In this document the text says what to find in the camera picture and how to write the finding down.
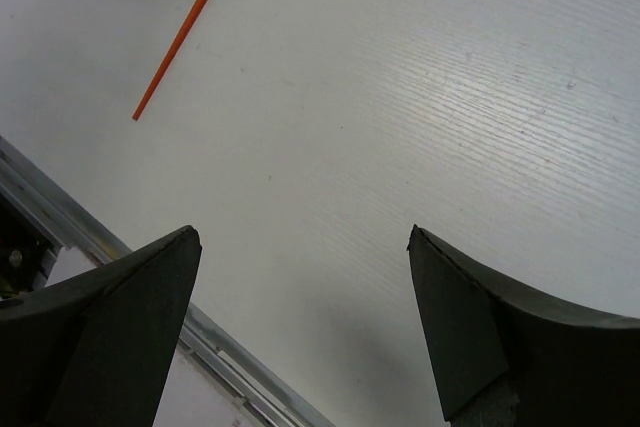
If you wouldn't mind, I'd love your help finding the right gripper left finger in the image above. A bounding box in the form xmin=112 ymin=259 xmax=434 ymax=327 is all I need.
xmin=1 ymin=226 xmax=202 ymax=426

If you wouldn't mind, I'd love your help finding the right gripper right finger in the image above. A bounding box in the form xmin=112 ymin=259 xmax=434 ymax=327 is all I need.
xmin=407 ymin=227 xmax=639 ymax=426

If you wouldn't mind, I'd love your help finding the steep orange chopstick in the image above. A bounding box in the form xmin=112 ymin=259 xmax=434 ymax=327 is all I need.
xmin=132 ymin=0 xmax=208 ymax=121

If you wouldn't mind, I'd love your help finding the aluminium table rail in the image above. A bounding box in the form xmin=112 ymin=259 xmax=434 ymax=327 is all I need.
xmin=1 ymin=142 xmax=327 ymax=426

